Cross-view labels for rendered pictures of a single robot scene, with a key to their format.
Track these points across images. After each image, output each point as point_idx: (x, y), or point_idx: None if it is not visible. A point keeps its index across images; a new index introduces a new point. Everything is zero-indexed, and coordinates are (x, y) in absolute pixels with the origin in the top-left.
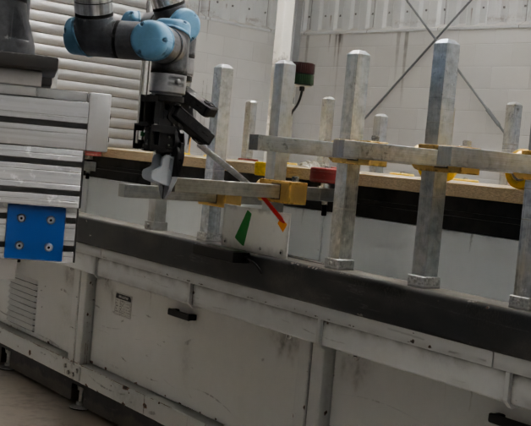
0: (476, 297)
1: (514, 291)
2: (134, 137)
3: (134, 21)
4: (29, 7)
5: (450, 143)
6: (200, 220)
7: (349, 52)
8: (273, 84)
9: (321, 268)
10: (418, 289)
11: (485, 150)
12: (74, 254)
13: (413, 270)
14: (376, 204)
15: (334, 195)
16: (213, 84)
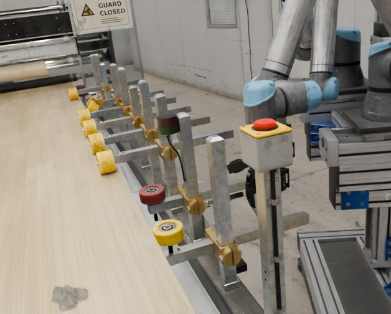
0: (150, 177)
1: (149, 163)
2: (294, 150)
3: (296, 78)
4: (368, 72)
5: (144, 126)
6: (236, 271)
7: (164, 95)
8: (191, 131)
9: (185, 210)
10: (165, 184)
11: (174, 107)
12: (306, 151)
13: (162, 181)
14: None
15: (176, 174)
16: (225, 156)
